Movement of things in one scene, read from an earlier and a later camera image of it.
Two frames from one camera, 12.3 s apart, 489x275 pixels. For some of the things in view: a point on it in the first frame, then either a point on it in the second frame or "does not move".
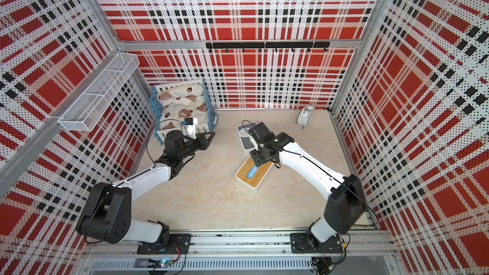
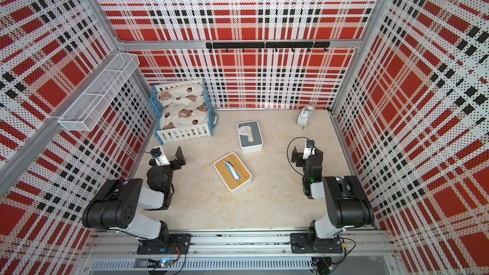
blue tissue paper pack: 252,172 to 234,173
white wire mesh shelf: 89,107 does not move
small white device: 305,115 does not move
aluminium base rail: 245,251 does not move
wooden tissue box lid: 246,166 to 232,171
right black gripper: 256,158 to 299,162
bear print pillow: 179,102 does not move
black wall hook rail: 269,45 does not move
